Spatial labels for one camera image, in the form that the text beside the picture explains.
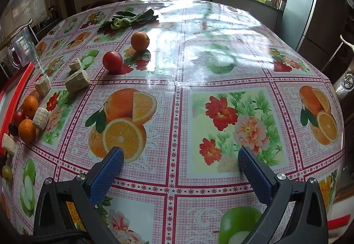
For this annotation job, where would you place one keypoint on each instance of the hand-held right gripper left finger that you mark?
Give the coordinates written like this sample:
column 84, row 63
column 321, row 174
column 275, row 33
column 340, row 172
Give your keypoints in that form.
column 106, row 175

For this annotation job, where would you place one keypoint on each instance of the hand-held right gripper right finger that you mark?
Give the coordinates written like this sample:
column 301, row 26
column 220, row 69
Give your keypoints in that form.
column 255, row 177

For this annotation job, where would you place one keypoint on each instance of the orange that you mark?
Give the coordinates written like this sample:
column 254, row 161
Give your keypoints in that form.
column 30, row 105
column 27, row 130
column 140, row 41

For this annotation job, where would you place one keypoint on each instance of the large pale corn cob piece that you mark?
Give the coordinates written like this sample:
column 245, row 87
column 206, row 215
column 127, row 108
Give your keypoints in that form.
column 77, row 80

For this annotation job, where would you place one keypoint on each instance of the green grape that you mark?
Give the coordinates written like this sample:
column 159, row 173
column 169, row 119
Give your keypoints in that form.
column 7, row 172

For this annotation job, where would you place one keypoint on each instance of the dark purple plum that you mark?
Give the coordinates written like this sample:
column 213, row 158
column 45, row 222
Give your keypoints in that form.
column 12, row 129

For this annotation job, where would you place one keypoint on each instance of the small red tomato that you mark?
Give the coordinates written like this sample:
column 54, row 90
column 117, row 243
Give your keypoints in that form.
column 18, row 117

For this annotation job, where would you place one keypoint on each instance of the large red tomato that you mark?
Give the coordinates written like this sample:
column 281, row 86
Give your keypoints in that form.
column 112, row 61

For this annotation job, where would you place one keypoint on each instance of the small pale corn cob piece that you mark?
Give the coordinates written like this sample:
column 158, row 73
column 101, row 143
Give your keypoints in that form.
column 74, row 64

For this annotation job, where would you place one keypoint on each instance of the red cardboard box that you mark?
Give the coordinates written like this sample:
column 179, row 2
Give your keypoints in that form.
column 16, row 92

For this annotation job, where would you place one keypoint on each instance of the floral printed plastic tablecloth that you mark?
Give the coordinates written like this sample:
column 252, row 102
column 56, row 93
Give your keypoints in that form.
column 177, row 67

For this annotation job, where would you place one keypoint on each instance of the carved emblem wooden chair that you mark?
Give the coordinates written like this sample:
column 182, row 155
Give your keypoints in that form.
column 344, row 72

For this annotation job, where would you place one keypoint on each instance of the clear glass mug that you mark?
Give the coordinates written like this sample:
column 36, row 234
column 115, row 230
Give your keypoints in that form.
column 20, row 45

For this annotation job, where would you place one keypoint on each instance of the leafy green vegetable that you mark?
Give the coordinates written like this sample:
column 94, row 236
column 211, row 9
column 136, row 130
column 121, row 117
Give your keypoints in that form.
column 130, row 18

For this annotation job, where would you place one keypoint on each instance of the grey refrigerator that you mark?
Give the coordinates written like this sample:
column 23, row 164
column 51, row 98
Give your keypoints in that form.
column 298, row 12

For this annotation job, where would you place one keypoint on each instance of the round rattan chair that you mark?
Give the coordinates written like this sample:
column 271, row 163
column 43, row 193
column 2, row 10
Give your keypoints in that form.
column 99, row 2

